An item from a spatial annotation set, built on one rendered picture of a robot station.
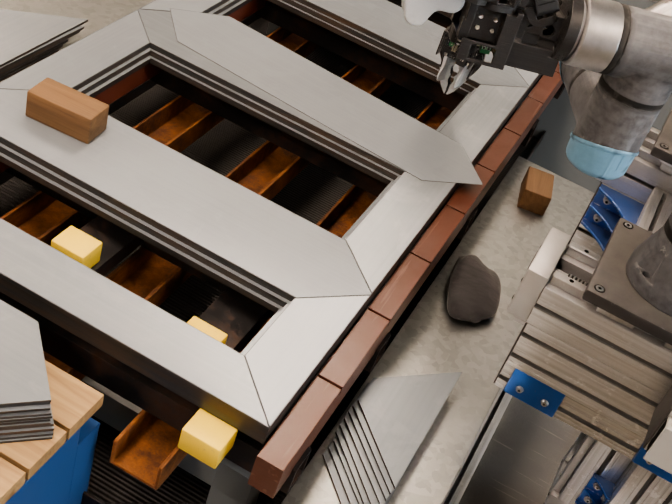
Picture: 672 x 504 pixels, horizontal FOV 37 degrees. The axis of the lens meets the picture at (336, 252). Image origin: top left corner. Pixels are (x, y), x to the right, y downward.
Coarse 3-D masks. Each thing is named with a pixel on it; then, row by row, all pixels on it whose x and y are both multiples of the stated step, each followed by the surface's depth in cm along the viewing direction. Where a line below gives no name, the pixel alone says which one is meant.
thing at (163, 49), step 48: (240, 0) 224; (288, 0) 229; (144, 48) 195; (384, 48) 225; (240, 96) 193; (0, 144) 162; (336, 144) 189; (96, 192) 159; (384, 192) 181; (144, 240) 158; (0, 288) 141; (240, 288) 154; (96, 336) 137; (192, 384) 134
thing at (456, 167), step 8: (456, 152) 196; (464, 152) 196; (448, 160) 193; (456, 160) 193; (464, 160) 194; (440, 168) 190; (448, 168) 190; (456, 168) 191; (464, 168) 192; (472, 168) 193; (432, 176) 187; (440, 176) 188; (448, 176) 188; (456, 176) 189; (464, 176) 190
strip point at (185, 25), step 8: (176, 16) 206; (184, 16) 207; (192, 16) 208; (200, 16) 209; (208, 16) 210; (216, 16) 211; (224, 16) 212; (176, 24) 204; (184, 24) 205; (192, 24) 206; (200, 24) 207; (208, 24) 208; (176, 32) 202; (184, 32) 203; (192, 32) 203
